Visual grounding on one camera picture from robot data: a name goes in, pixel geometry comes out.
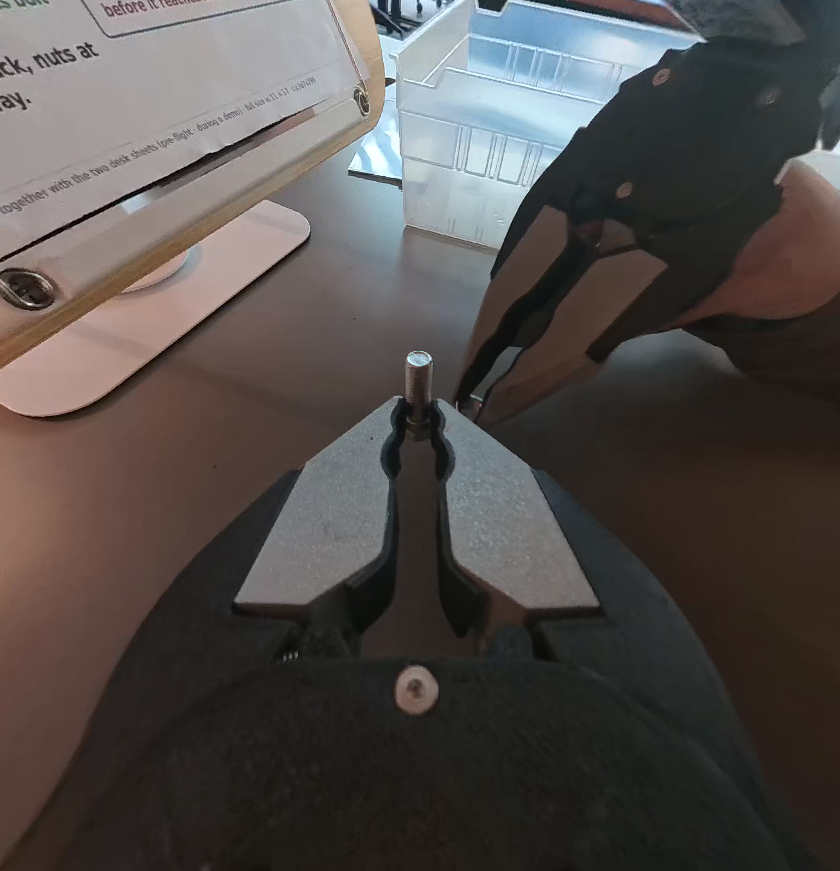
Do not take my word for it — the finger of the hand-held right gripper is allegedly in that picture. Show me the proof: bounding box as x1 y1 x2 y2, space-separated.
454 203 598 416
484 248 666 430

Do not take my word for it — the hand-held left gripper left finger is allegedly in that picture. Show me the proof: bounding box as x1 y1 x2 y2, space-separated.
233 396 402 641

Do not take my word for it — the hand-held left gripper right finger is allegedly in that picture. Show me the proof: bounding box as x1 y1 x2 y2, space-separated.
430 398 601 641

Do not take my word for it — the silver bolt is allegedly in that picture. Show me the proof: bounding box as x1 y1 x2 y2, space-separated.
401 350 440 443

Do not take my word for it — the person's right hand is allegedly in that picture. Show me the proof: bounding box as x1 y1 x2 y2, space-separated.
665 160 840 329

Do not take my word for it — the black glossy sheet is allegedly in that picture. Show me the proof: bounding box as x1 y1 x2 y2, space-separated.
348 109 404 183

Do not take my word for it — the clear plastic bin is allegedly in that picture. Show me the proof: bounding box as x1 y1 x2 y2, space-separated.
391 0 707 254

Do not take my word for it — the white stand with instruction sheet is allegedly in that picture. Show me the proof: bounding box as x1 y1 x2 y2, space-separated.
0 0 387 378

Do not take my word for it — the white sign stand base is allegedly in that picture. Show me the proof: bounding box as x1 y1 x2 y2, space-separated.
0 199 311 417

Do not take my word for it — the printed paper sheet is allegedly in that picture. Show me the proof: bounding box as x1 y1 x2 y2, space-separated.
0 0 356 263

